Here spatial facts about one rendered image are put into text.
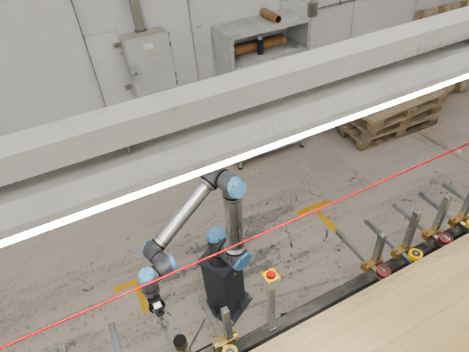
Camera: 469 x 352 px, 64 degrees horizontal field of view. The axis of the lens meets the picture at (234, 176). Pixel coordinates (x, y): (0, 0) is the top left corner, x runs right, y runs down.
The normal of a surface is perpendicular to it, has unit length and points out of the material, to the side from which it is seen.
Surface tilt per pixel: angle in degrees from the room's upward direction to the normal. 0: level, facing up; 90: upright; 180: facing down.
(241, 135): 61
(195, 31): 90
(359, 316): 0
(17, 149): 0
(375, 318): 0
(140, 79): 90
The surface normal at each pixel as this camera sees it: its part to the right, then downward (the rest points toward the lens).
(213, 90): -0.07, -0.76
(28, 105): 0.43, 0.56
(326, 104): 0.36, 0.11
